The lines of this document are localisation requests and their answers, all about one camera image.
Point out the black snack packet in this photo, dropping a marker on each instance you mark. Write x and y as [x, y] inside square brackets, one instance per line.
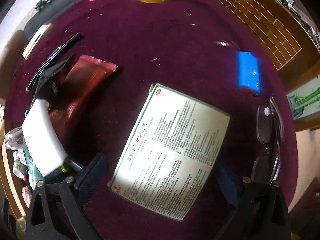
[51, 80]

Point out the folded eyeglasses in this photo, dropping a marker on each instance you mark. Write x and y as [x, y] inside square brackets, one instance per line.
[269, 133]

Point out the red foil snack bag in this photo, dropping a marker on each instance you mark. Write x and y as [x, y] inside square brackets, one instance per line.
[72, 98]

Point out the white medicine box green border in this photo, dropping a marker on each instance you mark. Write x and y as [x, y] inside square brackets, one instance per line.
[170, 152]

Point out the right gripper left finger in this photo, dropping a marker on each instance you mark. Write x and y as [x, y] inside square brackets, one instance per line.
[56, 209]

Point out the open notebook with pen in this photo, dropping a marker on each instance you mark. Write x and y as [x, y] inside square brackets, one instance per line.
[35, 39]

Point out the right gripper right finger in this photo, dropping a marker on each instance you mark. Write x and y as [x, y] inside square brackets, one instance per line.
[260, 209]

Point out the white rectangular box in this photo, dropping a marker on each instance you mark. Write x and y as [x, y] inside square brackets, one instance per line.
[41, 140]

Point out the blue battery pack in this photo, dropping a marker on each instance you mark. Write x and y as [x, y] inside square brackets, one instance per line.
[248, 73]

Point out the black marker pen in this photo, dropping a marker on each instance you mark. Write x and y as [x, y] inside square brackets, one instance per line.
[49, 61]

